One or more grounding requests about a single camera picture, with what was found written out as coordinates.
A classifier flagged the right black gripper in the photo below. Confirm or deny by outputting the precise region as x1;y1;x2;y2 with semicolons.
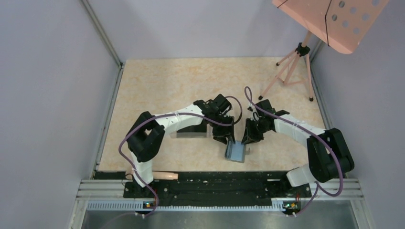
242;117;270;145

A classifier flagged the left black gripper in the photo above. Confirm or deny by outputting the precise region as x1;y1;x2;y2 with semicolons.
210;113;235;145

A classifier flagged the clear plastic card box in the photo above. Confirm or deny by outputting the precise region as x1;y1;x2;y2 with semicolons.
170;123;210;138

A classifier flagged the grey card holder wallet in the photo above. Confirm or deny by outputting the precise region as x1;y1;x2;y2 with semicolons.
224;140;251;164

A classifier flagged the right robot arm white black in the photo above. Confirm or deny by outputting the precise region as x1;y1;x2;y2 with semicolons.
242;100;355;197

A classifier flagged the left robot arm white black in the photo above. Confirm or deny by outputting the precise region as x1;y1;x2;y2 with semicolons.
124;94;237;197

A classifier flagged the pink music stand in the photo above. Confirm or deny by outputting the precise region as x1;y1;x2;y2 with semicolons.
258;0;389;101

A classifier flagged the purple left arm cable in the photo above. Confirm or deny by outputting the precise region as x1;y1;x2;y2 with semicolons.
118;96;244;219

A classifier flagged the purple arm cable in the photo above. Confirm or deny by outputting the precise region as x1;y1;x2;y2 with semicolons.
118;96;244;219
244;86;344;217

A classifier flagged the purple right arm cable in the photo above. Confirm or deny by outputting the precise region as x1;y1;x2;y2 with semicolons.
244;86;344;217

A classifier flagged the beige cylindrical handle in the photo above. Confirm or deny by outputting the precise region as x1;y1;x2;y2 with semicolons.
148;171;179;180

